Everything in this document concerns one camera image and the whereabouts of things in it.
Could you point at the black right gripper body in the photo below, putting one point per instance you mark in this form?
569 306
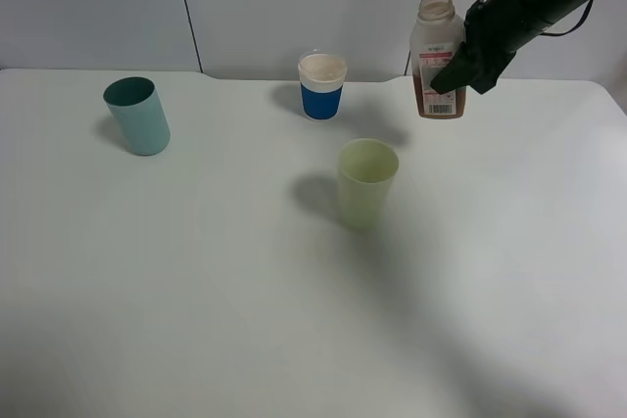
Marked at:
505 25

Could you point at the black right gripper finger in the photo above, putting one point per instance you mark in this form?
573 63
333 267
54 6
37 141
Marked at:
463 73

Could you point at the clear bottle with brown drink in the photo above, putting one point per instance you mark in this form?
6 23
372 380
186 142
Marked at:
435 37

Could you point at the light green plastic cup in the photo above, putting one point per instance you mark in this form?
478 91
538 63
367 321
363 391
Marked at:
366 170

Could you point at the blue sleeved white cup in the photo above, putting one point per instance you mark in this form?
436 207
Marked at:
322 77

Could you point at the teal plastic cup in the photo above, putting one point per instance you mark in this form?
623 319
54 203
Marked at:
135 104

